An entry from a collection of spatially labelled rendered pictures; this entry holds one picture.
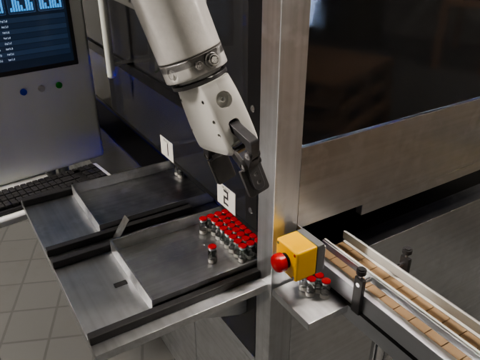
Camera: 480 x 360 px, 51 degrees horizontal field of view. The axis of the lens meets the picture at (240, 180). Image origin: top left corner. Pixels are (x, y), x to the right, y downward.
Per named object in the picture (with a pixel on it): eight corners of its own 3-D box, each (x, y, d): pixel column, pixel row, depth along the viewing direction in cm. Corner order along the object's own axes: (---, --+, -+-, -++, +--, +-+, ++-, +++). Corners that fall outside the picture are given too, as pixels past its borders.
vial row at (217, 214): (219, 224, 137) (219, 210, 134) (256, 258, 123) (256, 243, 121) (212, 226, 136) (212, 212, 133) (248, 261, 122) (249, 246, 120)
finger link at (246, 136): (251, 117, 59) (264, 158, 62) (219, 110, 66) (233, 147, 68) (242, 121, 59) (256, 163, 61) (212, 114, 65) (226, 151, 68)
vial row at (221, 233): (212, 226, 135) (212, 212, 133) (248, 261, 122) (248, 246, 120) (205, 229, 134) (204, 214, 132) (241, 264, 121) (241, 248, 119)
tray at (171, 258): (227, 213, 142) (227, 203, 140) (282, 261, 123) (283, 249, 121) (111, 251, 126) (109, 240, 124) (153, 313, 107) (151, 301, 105)
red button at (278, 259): (282, 261, 107) (283, 246, 105) (293, 271, 104) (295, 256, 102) (268, 267, 105) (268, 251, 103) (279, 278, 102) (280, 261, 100)
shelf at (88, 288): (169, 167, 172) (168, 162, 171) (294, 278, 120) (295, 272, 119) (21, 206, 150) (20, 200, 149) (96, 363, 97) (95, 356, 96)
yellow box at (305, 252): (301, 254, 112) (303, 227, 109) (322, 271, 106) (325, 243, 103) (273, 265, 108) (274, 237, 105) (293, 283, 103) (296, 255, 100)
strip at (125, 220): (127, 233, 133) (125, 214, 130) (131, 238, 131) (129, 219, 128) (74, 251, 126) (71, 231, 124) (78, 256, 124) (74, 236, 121)
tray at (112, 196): (175, 168, 167) (174, 158, 166) (213, 201, 148) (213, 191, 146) (73, 194, 151) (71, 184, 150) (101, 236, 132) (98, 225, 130)
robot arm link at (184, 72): (233, 39, 61) (242, 62, 62) (203, 43, 69) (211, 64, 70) (175, 66, 58) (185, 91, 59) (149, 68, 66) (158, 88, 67)
